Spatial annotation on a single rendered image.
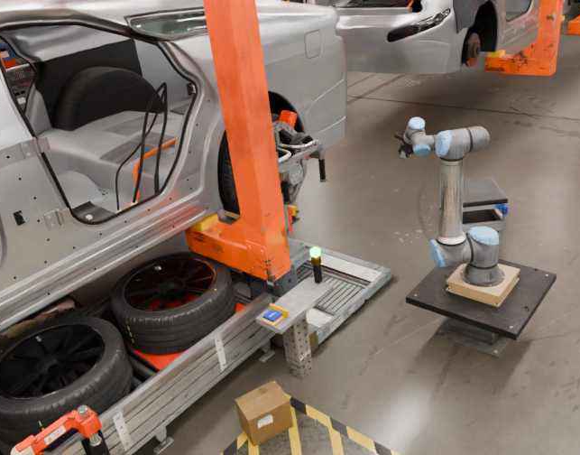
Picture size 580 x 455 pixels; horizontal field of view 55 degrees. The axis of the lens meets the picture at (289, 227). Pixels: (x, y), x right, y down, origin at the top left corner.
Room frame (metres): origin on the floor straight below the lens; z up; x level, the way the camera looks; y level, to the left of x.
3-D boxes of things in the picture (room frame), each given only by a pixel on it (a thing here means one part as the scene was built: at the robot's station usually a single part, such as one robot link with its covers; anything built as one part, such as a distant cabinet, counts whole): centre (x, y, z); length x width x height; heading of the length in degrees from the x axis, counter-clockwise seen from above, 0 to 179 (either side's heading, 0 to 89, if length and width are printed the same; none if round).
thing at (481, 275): (2.46, -1.00, 0.42); 0.19 x 0.19 x 0.10
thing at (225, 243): (2.77, 0.37, 0.69); 0.52 x 0.17 x 0.35; 46
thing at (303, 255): (3.28, 0.17, 0.13); 0.50 x 0.36 x 0.10; 136
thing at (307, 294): (2.33, 0.02, 0.44); 0.43 x 0.17 x 0.03; 136
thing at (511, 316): (2.46, -1.00, 0.15); 0.60 x 0.60 x 0.30; 47
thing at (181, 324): (2.58, 0.69, 0.39); 0.66 x 0.66 x 0.24
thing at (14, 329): (3.07, 1.70, 0.02); 0.52 x 0.42 x 0.04; 130
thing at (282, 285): (2.87, 0.19, 0.26); 0.42 x 0.18 x 0.35; 46
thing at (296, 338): (2.31, 0.04, 0.21); 0.10 x 0.10 x 0.42; 46
